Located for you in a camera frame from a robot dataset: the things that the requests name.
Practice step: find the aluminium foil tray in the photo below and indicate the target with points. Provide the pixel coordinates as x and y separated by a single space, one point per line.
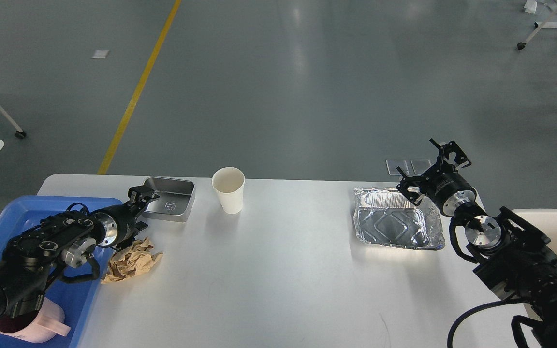
384 217

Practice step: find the pink mug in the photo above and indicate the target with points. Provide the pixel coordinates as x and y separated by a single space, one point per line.
36 326

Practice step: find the blue plastic tray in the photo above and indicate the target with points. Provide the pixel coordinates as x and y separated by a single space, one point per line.
74 299

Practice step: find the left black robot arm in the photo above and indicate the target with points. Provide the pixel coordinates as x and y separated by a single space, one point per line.
61 247

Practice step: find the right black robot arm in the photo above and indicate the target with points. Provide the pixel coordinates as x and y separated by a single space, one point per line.
511 256

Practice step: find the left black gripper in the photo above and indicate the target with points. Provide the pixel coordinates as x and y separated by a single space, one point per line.
119 222

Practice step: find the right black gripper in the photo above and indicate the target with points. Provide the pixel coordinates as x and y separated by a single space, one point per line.
441 183

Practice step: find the white paper cup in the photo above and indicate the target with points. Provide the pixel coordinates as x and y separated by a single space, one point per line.
229 184

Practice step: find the crumpled brown paper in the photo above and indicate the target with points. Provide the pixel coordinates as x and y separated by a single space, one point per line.
135 260

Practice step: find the small stainless steel tray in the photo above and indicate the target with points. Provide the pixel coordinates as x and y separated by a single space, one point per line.
175 199

